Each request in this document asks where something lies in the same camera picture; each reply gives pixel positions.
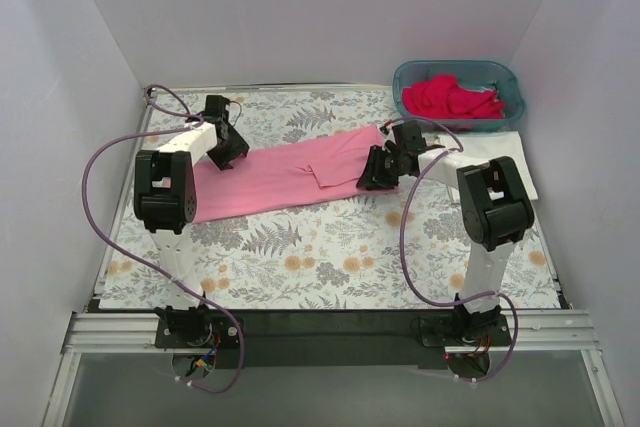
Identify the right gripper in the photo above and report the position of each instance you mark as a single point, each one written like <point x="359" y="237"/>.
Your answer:
<point x="383" y="167"/>

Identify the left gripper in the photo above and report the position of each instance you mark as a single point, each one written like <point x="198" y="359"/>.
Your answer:
<point x="230" y="145"/>

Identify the pink t shirt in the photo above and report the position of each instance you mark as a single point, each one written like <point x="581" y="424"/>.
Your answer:
<point x="298" y="174"/>

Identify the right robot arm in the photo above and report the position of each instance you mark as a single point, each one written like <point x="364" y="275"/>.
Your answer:
<point x="495" y="207"/>

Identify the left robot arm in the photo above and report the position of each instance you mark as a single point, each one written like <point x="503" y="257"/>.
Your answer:
<point x="165" y="200"/>

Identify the red t shirt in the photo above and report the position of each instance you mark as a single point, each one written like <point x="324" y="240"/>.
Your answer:
<point x="442" y="98"/>

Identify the folded white t shirt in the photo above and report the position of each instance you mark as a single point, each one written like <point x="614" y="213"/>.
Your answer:
<point x="483" y="147"/>

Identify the teal plastic basket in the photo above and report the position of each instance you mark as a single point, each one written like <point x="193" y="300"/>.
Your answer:
<point x="475" y="75"/>

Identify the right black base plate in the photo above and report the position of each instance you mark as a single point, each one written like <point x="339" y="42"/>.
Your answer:
<point x="436" y="330"/>

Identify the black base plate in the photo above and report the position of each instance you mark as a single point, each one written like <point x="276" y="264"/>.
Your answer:
<point x="436" y="330"/>
<point x="225" y="332"/>

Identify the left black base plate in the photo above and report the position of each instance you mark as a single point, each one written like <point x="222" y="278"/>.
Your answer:
<point x="225" y="332"/>

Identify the aluminium frame rail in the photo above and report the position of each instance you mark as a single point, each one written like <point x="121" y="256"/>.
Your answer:
<point x="335" y="368"/>

